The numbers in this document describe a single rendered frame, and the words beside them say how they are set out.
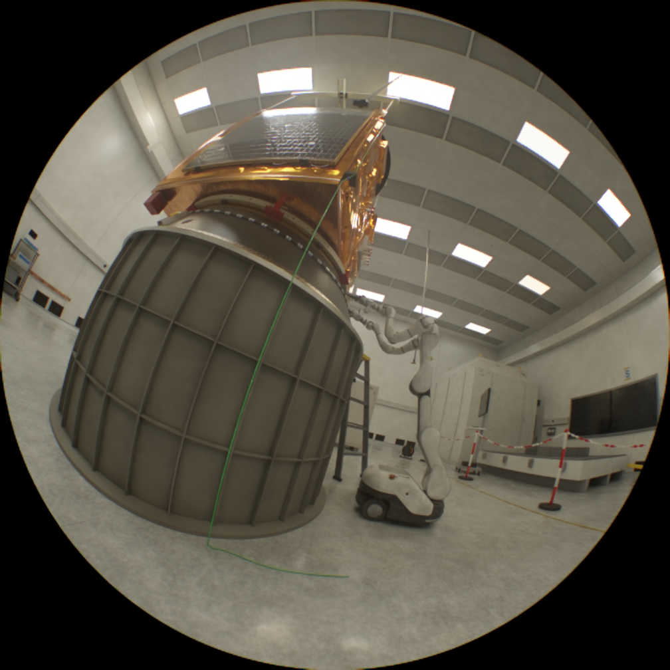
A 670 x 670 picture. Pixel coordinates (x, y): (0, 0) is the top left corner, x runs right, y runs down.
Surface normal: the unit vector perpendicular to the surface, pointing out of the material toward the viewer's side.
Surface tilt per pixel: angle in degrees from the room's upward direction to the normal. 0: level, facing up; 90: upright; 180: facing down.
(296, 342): 90
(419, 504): 90
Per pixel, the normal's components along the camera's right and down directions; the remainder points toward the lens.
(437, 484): -0.18, -0.39
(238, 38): -0.28, 0.90
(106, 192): 0.96, 0.26
